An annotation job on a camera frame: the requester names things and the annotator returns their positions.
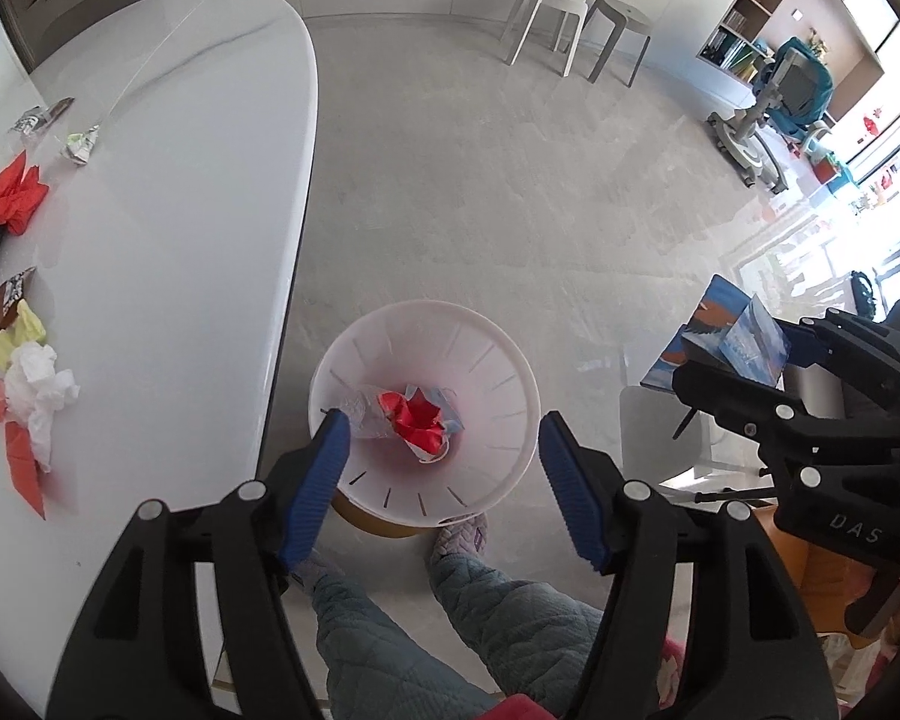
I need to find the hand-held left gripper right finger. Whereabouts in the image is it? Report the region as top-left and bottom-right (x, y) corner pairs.
(538, 411), (841, 720)

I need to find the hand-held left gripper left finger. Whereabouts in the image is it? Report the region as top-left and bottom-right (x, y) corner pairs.
(45, 409), (353, 720)

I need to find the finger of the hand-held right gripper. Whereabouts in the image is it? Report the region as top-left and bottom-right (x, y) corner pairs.
(677, 341), (900, 467)
(789, 307), (900, 422)

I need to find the blue printed packet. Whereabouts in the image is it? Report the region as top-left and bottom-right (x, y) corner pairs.
(641, 275), (792, 395)

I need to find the white plastic trash bin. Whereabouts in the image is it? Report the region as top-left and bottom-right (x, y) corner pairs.
(307, 300), (539, 530)

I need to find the clear plastic snack wrapper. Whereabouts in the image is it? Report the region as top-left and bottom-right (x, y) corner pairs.
(9, 97), (76, 137)

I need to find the tan round stool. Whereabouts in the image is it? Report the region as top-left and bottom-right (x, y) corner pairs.
(330, 491), (436, 541)

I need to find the grey quilted slipper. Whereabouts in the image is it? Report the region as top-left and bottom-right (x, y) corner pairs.
(429, 514), (490, 563)
(289, 547), (332, 593)

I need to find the red crumpled paper ball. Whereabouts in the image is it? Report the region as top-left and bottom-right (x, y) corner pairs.
(377, 386), (451, 458)

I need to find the person's right leg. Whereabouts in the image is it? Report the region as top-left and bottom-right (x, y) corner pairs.
(427, 551), (608, 698)

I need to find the person's leg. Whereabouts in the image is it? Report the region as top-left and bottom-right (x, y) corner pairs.
(427, 551), (608, 698)
(311, 562), (496, 720)

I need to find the person's left leg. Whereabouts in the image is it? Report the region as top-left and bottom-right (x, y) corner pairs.
(311, 562), (496, 720)

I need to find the pink garment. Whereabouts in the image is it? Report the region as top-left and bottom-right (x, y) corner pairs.
(480, 694), (571, 720)

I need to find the teal and grey study chair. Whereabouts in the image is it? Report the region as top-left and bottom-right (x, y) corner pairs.
(706, 36), (841, 192)

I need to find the orange-red folded paper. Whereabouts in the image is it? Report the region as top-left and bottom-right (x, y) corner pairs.
(4, 420), (50, 520)

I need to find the white crumpled tissue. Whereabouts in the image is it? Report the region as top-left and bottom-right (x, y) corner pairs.
(4, 343), (81, 473)

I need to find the yellow crumpled paper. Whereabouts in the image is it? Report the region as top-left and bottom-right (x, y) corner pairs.
(0, 300), (47, 370)

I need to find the brown snack wrapper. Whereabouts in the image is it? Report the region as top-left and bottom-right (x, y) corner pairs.
(0, 268), (37, 332)

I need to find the wooden open bookshelf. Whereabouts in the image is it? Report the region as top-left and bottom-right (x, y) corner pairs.
(696, 0), (887, 122)

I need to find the grey plastic stool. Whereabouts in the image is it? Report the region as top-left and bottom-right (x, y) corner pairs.
(585, 0), (653, 87)

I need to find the green and white crumpled wrapper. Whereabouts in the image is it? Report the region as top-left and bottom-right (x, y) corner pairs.
(61, 124), (104, 166)

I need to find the large red crumpled paper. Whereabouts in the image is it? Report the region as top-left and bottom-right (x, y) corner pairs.
(0, 150), (50, 235)

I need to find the white plastic stool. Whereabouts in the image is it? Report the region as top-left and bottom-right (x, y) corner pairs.
(501, 0), (590, 78)

